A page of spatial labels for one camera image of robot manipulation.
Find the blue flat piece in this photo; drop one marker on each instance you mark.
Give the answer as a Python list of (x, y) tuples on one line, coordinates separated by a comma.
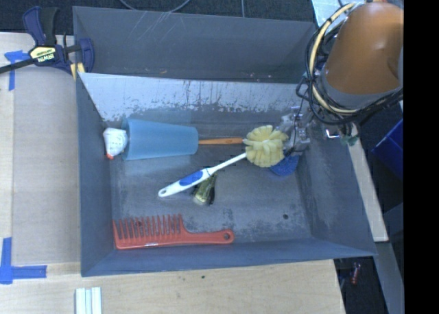
[(284, 166)]

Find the grey metal bin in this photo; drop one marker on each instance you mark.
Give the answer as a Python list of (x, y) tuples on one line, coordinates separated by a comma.
[(260, 209)]

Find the orange wooden stick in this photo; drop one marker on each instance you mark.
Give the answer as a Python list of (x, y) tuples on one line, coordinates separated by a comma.
[(221, 141)]

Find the olive green small bottle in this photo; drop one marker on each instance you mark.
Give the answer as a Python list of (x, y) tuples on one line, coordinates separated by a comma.
[(205, 191)]

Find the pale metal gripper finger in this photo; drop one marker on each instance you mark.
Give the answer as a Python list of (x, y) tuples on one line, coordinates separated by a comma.
[(302, 139), (289, 122)]

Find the blue plastic cup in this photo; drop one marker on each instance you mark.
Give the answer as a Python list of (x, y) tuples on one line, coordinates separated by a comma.
[(161, 139)]

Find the orange-red comb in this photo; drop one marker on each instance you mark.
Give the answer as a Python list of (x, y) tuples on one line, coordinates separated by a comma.
[(164, 233)]

